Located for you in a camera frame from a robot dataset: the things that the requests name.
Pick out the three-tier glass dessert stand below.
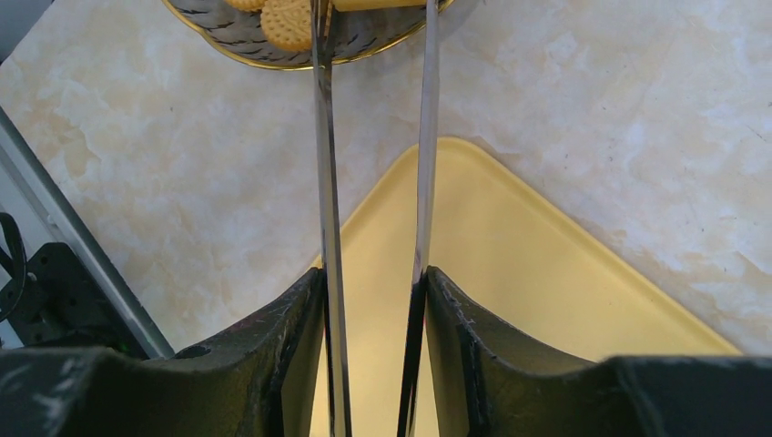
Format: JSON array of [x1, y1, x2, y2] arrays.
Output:
[[165, 1, 426, 70]]

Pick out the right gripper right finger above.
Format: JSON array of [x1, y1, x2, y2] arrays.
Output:
[[426, 267, 771, 436]]

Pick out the metal serving tongs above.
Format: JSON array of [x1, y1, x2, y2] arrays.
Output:
[[310, 1, 440, 436]]

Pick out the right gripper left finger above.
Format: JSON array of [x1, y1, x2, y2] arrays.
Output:
[[1, 268, 326, 436]]

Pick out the yellow plastic tray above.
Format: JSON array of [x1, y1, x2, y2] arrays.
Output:
[[341, 137, 737, 436]]

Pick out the round tan biscuit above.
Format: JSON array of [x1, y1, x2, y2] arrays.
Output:
[[260, 0, 312, 52]]

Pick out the round biscuit with rim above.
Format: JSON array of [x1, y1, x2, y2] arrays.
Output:
[[225, 0, 266, 13]]

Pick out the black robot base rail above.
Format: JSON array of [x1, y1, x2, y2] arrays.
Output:
[[1, 212, 148, 360]]

